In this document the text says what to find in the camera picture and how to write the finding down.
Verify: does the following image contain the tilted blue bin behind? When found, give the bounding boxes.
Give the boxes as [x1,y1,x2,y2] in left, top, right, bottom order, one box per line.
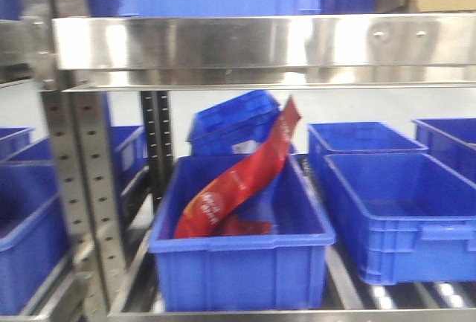
[187,90,280,155]

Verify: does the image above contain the blue bin right rear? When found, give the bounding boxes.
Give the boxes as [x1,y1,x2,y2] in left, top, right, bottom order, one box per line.
[307,121,428,192]

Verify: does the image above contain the blue bin with red bag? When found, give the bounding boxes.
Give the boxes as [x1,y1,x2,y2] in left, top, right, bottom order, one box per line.
[148,155,335,312]

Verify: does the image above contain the blue bin right front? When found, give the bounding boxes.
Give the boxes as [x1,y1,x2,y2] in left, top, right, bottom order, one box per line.
[323,153,475,286]

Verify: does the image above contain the blue bin far right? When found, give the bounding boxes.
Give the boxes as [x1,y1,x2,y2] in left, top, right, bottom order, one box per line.
[412,117,475,182]

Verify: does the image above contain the blue bin left front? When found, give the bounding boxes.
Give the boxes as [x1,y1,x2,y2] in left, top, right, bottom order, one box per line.
[1,163,69,315]

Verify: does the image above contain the red snack bag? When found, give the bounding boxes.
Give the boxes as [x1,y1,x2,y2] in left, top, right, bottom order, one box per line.
[173,97,301,239]

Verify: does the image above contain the stainless steel shelf rail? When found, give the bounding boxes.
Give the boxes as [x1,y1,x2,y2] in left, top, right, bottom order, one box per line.
[53,13,475,92]

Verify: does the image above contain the perforated steel shelf post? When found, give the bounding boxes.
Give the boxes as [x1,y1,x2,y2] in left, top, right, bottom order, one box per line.
[41,91,126,321]

